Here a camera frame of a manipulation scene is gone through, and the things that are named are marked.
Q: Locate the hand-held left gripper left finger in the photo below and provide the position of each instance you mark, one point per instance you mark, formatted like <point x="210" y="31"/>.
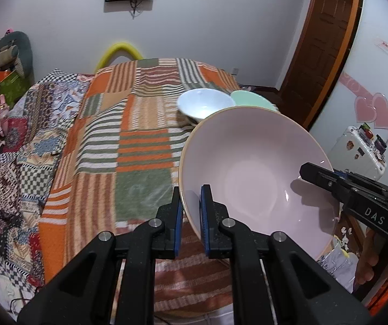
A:
<point x="179" y="223"/>

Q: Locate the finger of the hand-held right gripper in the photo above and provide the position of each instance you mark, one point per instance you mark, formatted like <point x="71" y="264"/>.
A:
<point x="322" y="179"/>
<point x="363" y="188"/>

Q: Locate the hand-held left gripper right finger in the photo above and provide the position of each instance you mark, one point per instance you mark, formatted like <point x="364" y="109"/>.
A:
<point x="203" y="223"/>

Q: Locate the pink bowl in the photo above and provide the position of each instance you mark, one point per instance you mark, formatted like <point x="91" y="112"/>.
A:
<point x="255" y="176"/>

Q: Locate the green bowl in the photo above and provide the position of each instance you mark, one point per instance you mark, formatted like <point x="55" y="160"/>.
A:
<point x="251" y="100"/>

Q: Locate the white bowl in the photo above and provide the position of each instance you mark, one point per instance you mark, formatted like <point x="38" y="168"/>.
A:
<point x="204" y="103"/>

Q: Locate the person's right hand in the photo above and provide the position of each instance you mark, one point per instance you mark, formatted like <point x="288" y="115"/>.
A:
<point x="366" y="260"/>

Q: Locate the white suitcase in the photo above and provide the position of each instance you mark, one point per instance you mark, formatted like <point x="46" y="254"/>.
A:
<point x="353" y="155"/>

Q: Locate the white printed cloth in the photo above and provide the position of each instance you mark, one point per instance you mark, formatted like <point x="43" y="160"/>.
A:
<point x="341" y="264"/>

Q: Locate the striped orange blanket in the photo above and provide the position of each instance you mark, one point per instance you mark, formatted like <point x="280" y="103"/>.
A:
<point x="129" y="149"/>

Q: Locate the white sliding wardrobe door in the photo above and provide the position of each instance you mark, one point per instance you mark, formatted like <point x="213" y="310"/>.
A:
<point x="376" y="74"/>

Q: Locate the wooden door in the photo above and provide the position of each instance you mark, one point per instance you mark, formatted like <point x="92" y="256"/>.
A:
<point x="326" y="57"/>

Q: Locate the patchwork patterned blanket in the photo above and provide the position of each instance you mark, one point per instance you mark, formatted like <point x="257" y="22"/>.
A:
<point x="25" y="176"/>

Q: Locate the yellow foam tube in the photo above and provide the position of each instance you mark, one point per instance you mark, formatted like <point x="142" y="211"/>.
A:
<point x="121" y="48"/>

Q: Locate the pink bunny toy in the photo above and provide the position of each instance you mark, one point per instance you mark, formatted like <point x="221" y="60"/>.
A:
<point x="2" y="111"/>

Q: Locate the green box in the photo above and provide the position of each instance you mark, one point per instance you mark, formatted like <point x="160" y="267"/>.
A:
<point x="8" y="88"/>

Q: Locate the grey plush toy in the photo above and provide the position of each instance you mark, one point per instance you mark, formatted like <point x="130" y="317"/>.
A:
<point x="18" y="50"/>

